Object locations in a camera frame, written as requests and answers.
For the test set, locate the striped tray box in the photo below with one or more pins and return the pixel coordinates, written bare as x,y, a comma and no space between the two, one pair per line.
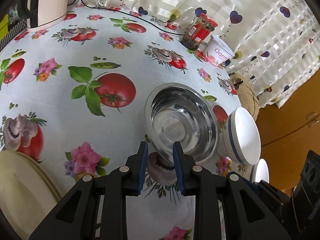
19,28

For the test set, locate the cream heart-pattern curtain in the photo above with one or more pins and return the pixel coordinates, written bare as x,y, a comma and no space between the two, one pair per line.
275,42

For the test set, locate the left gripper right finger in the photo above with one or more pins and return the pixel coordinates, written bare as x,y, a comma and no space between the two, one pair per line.
230,202

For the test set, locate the electric kettle white black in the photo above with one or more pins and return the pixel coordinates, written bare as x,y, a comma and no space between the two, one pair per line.
42,14

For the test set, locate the beige plate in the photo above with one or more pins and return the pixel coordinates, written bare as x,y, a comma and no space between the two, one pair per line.
27,192

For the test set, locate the red-lidded sauce jar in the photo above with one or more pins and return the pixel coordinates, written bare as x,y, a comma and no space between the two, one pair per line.
194,37

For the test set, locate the lime green box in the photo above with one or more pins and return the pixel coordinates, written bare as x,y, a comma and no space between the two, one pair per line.
4,26

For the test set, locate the floral vinyl tablecloth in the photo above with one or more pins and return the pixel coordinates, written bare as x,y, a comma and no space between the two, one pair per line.
73,95

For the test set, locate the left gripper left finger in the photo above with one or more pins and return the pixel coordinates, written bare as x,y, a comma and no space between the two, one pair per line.
96,204

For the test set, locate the white yogurt tub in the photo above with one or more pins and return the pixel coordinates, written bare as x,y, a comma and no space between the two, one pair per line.
216,51

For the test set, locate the stainless steel bowl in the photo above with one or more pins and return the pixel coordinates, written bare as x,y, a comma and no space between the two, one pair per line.
177,113

